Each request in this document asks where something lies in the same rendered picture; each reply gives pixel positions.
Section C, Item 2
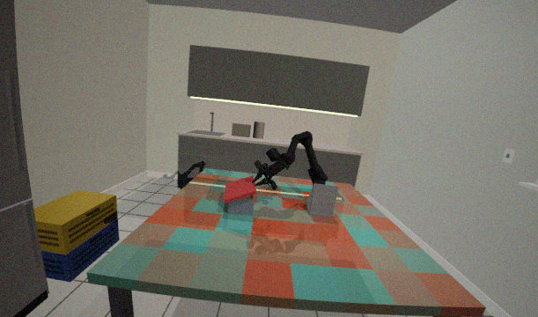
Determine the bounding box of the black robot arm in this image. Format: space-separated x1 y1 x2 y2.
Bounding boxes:
266 131 328 185

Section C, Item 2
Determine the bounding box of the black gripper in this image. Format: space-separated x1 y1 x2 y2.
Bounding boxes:
252 160 279 190

